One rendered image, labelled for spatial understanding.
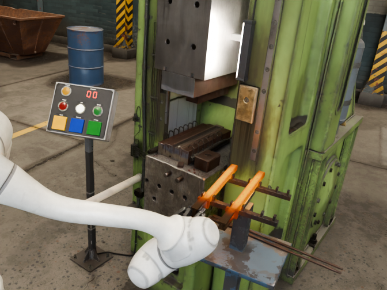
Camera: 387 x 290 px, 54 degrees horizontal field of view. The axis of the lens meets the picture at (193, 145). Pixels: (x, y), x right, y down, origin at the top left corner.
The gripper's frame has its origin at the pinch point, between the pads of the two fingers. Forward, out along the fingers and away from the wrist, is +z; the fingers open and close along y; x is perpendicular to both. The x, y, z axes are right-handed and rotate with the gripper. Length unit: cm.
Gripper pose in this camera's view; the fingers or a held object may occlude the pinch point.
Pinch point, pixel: (198, 208)
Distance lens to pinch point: 141.5
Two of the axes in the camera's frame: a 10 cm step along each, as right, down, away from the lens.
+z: 4.2, -3.3, 8.4
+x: 0.8, -9.1, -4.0
